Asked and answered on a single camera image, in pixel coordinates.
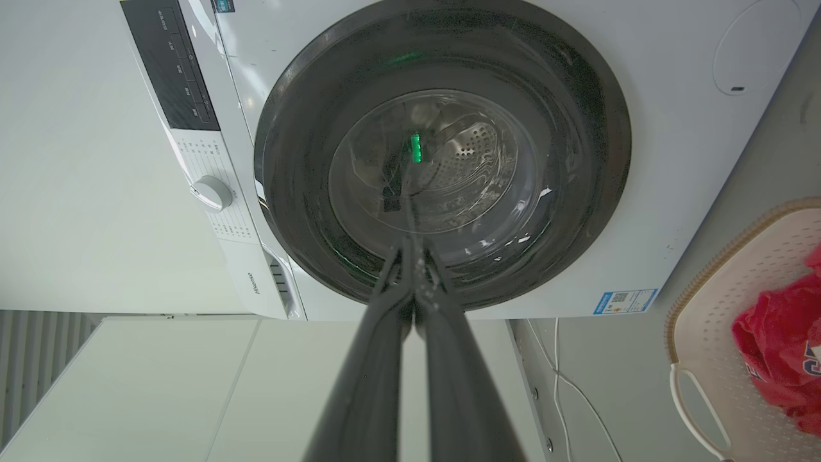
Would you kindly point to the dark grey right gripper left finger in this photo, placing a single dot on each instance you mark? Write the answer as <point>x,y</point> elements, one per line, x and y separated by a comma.
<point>362,385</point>

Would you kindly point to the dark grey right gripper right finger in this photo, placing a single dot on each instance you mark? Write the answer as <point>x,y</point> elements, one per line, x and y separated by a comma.
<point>462,391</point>

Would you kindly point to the white perforated laundry basket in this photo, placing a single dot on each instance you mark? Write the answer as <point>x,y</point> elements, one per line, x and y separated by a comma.
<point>712,359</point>

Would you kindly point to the white cabinet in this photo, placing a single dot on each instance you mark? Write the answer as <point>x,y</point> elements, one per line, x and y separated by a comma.
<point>160,391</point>

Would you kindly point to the silver washing machine dial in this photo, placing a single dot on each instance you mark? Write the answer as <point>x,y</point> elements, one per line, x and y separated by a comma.
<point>212,192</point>

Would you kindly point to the dark round washing machine door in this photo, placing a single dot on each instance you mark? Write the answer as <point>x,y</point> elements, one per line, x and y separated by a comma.
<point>442,147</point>

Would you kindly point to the white front-load washing machine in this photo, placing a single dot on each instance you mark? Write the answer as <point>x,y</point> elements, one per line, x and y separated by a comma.
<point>673,160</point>

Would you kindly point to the red garment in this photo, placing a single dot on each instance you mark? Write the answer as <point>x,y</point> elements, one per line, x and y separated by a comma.
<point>779,346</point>

